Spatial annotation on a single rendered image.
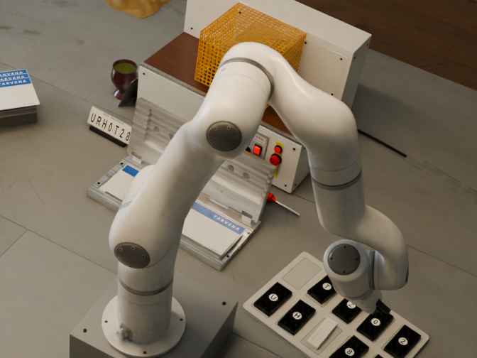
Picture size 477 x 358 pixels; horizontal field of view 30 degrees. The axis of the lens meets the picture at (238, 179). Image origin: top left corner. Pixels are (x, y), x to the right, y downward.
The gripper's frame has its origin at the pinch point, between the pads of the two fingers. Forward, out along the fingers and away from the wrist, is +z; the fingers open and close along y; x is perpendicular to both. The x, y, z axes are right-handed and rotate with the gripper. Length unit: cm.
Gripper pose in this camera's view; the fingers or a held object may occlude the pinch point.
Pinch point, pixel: (362, 298)
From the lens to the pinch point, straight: 199.8
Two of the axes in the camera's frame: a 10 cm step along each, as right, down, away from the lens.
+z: 2.3, 3.5, 9.1
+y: 7.7, 5.0, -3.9
